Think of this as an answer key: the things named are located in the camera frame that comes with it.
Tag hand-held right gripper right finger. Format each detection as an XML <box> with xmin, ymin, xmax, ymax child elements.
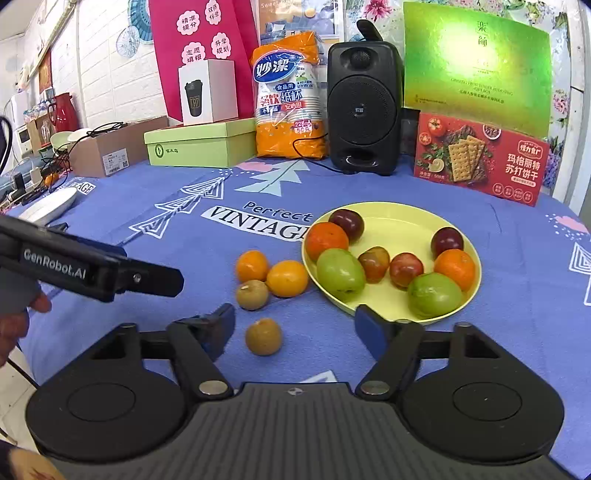
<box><xmin>354</xmin><ymin>304</ymin><xmax>502</xmax><ymax>401</ymax></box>

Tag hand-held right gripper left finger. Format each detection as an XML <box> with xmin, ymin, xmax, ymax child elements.
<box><xmin>88</xmin><ymin>303</ymin><xmax>236</xmax><ymax>401</ymax></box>

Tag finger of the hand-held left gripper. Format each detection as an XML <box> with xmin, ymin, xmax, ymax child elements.
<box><xmin>90</xmin><ymin>242</ymin><xmax>128</xmax><ymax>263</ymax></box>
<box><xmin>115</xmin><ymin>261</ymin><xmax>185</xmax><ymax>298</ymax></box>

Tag small brown fruit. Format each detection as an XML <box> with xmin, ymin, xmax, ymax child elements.
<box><xmin>245</xmin><ymin>318</ymin><xmax>283</xmax><ymax>356</ymax></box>
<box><xmin>236</xmin><ymin>280</ymin><xmax>270</xmax><ymax>311</ymax></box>

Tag red-green apple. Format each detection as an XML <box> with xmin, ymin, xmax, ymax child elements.
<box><xmin>358</xmin><ymin>246</ymin><xmax>391</xmax><ymax>284</ymax></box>

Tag red apple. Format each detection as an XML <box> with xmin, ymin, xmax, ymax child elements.
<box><xmin>389</xmin><ymin>252</ymin><xmax>424</xmax><ymax>289</ymax></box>

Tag lobed green apple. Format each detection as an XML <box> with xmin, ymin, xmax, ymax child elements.
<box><xmin>407</xmin><ymin>272</ymin><xmax>464</xmax><ymax>319</ymax></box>

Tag large orange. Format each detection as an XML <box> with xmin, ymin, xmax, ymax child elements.
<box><xmin>433</xmin><ymin>248</ymin><xmax>476</xmax><ymax>292</ymax></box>
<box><xmin>305</xmin><ymin>222</ymin><xmax>350</xmax><ymax>262</ymax></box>

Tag yellow plastic plate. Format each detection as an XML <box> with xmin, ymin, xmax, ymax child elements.
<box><xmin>301</xmin><ymin>202</ymin><xmax>483</xmax><ymax>326</ymax></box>

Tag dark red plum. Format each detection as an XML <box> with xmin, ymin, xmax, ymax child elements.
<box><xmin>329</xmin><ymin>209</ymin><xmax>365</xmax><ymax>244</ymax></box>
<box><xmin>431</xmin><ymin>227</ymin><xmax>464</xmax><ymax>259</ymax></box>

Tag person's left hand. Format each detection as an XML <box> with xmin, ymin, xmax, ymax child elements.
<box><xmin>0</xmin><ymin>294</ymin><xmax>52</xmax><ymax>367</ymax></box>

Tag white flat device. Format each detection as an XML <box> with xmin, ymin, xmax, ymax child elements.
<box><xmin>18</xmin><ymin>187</ymin><xmax>78</xmax><ymax>225</ymax></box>

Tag small orange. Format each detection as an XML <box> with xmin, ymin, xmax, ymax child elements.
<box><xmin>266</xmin><ymin>260</ymin><xmax>310</xmax><ymax>298</ymax></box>
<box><xmin>236</xmin><ymin>250</ymin><xmax>270</xmax><ymax>284</ymax></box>

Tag brown cardboard box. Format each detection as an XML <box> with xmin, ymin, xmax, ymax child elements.
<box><xmin>69</xmin><ymin>115</ymin><xmax>169</xmax><ymax>178</ymax></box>

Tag light green cardboard box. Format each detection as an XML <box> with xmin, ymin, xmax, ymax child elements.
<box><xmin>143</xmin><ymin>119</ymin><xmax>257</xmax><ymax>169</ymax></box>

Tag red kettle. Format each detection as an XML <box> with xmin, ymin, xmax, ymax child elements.
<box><xmin>47</xmin><ymin>93</ymin><xmax>85</xmax><ymax>133</ymax></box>

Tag blue printed tablecloth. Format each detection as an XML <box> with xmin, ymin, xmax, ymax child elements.
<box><xmin>0</xmin><ymin>154</ymin><xmax>591</xmax><ymax>472</ymax></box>

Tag white cup box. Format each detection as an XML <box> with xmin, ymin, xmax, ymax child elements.
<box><xmin>178</xmin><ymin>58</ymin><xmax>239</xmax><ymax>127</ymax></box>

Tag orange paper cup pack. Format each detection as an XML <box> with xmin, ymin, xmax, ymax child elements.
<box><xmin>250</xmin><ymin>34</ymin><xmax>329</xmax><ymax>160</ymax></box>

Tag pale paper fan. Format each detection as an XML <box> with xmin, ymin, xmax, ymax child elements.
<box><xmin>115</xmin><ymin>25</ymin><xmax>141</xmax><ymax>58</ymax></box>

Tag red cracker box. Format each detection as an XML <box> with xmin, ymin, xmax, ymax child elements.
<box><xmin>414</xmin><ymin>112</ymin><xmax>549</xmax><ymax>208</ymax></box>

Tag black speaker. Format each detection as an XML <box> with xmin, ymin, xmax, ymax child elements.
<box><xmin>327</xmin><ymin>19</ymin><xmax>404</xmax><ymax>176</ymax></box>

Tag blue paper fan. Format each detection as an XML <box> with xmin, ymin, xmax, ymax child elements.
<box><xmin>127</xmin><ymin>0</ymin><xmax>154</xmax><ymax>44</ymax></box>

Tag pink poster bag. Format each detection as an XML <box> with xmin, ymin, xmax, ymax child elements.
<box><xmin>148</xmin><ymin>0</ymin><xmax>260</xmax><ymax>121</ymax></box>

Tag green gift box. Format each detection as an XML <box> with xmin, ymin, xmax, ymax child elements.
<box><xmin>403</xmin><ymin>1</ymin><xmax>552</xmax><ymax>139</ymax></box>

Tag floral print sheet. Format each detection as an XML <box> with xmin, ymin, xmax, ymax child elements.
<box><xmin>540</xmin><ymin>0</ymin><xmax>579</xmax><ymax>195</ymax></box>

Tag black speaker cable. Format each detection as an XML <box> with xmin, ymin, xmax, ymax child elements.
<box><xmin>290</xmin><ymin>134</ymin><xmax>354</xmax><ymax>176</ymax></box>

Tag blue wall poster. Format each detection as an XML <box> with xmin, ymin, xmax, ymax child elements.
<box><xmin>252</xmin><ymin>0</ymin><xmax>345</xmax><ymax>47</ymax></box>

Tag white door frame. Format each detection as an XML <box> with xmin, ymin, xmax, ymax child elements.
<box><xmin>551</xmin><ymin>0</ymin><xmax>591</xmax><ymax>217</ymax></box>

